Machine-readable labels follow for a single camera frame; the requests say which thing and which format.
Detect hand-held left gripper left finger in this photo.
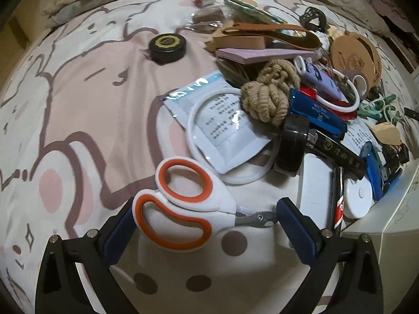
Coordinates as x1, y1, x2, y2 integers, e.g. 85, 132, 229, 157
35, 203, 137, 314

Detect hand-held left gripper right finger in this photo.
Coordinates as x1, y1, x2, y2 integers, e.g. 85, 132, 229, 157
276, 197, 384, 314

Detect orange and white scissors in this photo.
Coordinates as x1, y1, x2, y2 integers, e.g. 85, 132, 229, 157
132, 156, 279, 253

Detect white storage box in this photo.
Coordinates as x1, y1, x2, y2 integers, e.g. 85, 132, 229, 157
340, 165, 419, 314

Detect white rectangular box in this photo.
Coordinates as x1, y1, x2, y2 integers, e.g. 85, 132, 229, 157
297, 154, 335, 229

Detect white round tape measure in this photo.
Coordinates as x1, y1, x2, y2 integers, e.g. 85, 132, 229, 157
342, 179, 374, 220

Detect black round tin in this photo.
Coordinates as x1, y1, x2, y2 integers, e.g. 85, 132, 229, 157
149, 33, 188, 65
273, 115, 311, 178

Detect black case with gold print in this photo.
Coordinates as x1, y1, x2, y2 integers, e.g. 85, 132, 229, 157
306, 129, 367, 181

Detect blue plastic clip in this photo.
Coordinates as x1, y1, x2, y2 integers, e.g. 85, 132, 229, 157
360, 141, 385, 201

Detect cartoon printed bed blanket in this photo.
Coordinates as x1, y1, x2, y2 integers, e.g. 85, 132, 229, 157
0, 0, 419, 314

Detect blue stapler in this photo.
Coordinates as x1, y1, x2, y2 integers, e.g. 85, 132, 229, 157
288, 88, 348, 139

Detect face mask packet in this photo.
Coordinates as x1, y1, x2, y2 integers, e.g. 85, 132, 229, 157
163, 70, 272, 175

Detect bundle of green clothespins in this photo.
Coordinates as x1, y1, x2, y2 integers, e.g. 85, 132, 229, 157
357, 94, 405, 125

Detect purple rectangular device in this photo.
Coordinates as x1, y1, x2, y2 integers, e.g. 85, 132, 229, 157
295, 55, 349, 103

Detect round cork coaster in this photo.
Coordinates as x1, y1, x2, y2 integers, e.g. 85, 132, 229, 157
328, 31, 383, 94

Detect pink notepad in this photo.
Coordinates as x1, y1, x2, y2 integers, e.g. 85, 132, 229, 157
214, 47, 315, 66

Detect brown rectangular block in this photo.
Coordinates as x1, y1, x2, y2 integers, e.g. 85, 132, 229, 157
206, 34, 266, 52

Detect black hair claw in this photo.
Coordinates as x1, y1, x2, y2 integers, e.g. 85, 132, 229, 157
300, 6, 328, 31

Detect teal patterned pouch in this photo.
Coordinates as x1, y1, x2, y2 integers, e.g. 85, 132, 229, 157
223, 0, 279, 25

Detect brown item in clear wrap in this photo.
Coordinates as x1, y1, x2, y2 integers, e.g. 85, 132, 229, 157
186, 7, 230, 34

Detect wooden bedside shelf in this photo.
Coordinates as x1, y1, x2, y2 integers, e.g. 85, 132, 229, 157
0, 0, 58, 59

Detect white loop handle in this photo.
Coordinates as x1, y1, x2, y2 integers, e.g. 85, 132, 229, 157
293, 55, 367, 113

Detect beige rope knot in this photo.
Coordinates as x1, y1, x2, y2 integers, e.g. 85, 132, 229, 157
240, 59, 301, 127

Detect brown leather strap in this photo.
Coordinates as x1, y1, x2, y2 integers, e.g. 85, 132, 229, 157
221, 22, 322, 51

